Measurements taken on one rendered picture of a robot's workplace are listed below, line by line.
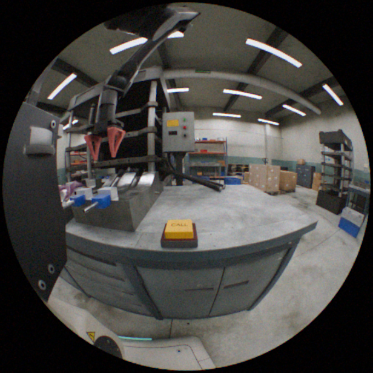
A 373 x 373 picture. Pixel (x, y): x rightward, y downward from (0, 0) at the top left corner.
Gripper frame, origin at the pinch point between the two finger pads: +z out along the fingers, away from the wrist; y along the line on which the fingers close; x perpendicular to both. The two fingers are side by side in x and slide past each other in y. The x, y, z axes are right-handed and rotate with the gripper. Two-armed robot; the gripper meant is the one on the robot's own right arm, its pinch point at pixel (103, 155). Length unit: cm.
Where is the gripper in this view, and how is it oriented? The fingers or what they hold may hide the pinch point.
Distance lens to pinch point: 37.0
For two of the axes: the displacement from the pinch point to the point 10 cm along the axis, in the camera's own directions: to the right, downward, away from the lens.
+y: -10.0, 0.2, -0.1
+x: 0.1, 2.2, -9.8
